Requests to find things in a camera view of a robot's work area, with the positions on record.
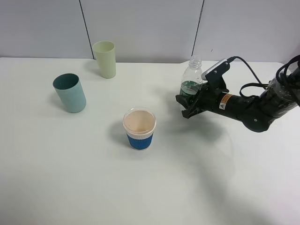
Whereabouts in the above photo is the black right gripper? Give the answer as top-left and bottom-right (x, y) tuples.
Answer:
(175, 82), (229, 118)

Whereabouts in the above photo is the clear green-label water bottle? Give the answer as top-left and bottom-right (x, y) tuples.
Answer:
(180, 55), (203, 96)

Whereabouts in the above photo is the blue sleeved paper cup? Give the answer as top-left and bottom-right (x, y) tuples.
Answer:
(123, 107), (157, 150)

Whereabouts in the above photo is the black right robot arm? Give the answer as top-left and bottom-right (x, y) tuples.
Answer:
(176, 56), (300, 133)

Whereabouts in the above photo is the light green plastic cup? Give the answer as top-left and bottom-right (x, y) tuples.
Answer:
(92, 41), (116, 79)

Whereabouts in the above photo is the teal plastic cup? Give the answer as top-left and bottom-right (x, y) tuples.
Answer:
(52, 73), (86, 113)

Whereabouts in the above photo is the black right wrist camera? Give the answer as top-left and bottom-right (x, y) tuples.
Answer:
(201, 59), (230, 87)

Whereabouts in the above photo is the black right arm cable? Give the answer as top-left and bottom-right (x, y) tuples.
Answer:
(228, 55), (300, 97)

